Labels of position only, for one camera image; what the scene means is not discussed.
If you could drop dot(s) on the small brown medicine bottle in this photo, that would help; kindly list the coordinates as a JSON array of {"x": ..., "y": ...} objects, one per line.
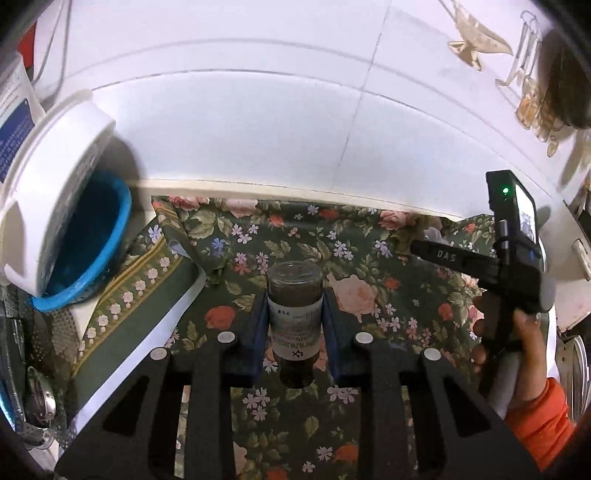
[{"x": 294, "y": 296}]

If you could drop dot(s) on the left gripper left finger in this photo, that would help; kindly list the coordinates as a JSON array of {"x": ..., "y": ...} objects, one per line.
[{"x": 133, "y": 434}]

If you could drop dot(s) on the blue plastic bowl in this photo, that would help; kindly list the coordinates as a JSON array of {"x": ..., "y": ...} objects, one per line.
[{"x": 91, "y": 247}]

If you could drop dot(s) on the plastic bag with blue print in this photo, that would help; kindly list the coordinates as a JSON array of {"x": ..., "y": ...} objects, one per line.
[{"x": 20, "y": 112}]

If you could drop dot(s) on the right hand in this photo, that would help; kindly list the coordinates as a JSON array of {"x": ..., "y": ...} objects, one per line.
[{"x": 517, "y": 350}]

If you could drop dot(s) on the floral green table mat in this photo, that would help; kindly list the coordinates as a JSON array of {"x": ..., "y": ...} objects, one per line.
[{"x": 266, "y": 339}]

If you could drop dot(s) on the orange right sleeve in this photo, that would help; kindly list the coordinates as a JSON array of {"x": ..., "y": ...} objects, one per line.
[{"x": 543, "y": 425}]

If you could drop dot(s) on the white perforated lid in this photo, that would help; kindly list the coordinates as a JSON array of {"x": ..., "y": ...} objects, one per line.
[{"x": 43, "y": 185}]

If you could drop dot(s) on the black hanging wok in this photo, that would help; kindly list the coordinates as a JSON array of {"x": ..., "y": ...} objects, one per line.
[{"x": 565, "y": 80}]

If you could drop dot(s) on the white rice cooker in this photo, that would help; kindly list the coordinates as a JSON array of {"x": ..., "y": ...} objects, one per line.
[{"x": 567, "y": 249}]

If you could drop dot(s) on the stainless steel basin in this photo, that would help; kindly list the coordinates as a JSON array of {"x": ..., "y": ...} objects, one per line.
[{"x": 574, "y": 371}]

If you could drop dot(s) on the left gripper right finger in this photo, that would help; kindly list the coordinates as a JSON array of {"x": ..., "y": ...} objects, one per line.
[{"x": 420, "y": 417}]

